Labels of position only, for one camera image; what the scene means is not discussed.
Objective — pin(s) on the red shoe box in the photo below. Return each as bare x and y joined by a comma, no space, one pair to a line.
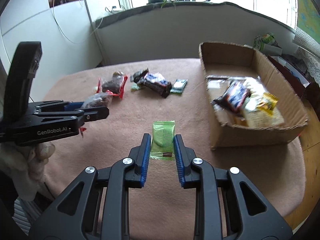
290,73

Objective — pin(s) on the snickers bar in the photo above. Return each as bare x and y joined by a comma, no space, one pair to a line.
233,98
156,82

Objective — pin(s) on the green paper bag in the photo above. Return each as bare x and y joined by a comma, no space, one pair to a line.
267,44

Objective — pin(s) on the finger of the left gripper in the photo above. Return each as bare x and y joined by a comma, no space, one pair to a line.
94,114
73,106

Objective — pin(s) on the white lace cloth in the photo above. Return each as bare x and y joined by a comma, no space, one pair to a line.
309,51

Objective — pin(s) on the gloved left hand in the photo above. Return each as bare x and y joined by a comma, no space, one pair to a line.
25,166

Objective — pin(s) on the green candy packet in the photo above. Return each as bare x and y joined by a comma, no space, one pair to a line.
162,140

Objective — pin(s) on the yellow jelly cup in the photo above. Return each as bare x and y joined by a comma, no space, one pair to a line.
136,87

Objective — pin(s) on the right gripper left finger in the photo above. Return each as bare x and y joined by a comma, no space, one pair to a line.
95,205

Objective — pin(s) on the black candy wrapper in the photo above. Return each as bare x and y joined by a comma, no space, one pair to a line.
138,76

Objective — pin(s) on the cardboard box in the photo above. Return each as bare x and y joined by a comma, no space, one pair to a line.
228,59

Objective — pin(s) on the map poster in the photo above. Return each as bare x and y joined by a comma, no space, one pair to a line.
308,18

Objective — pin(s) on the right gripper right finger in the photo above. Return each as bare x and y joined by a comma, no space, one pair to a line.
228,204

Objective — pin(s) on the yellow snack packet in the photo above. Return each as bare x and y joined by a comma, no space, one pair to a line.
267,103

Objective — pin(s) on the bread loaf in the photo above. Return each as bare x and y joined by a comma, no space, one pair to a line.
249,115

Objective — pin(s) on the dark dried fruit bag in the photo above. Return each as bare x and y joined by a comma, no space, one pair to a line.
97,100

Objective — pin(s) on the teal candy packet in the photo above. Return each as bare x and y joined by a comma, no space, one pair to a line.
179,86

